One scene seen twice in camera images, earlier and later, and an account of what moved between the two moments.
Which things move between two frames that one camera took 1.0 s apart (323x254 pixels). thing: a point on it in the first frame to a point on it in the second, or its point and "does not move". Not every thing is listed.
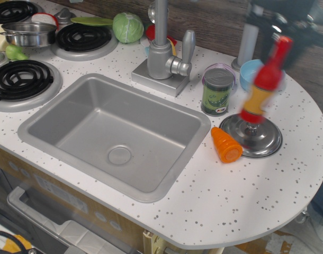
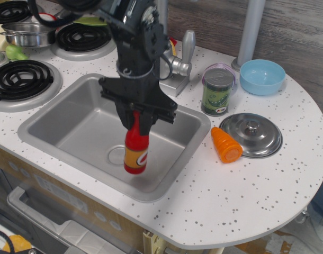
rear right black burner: [80, 42] does not move
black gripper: [307, 31] to [144, 93]
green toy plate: [92, 20] does not move
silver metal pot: [29, 34] does not move
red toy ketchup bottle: [268, 79] to [136, 148]
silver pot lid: [257, 140] does not move
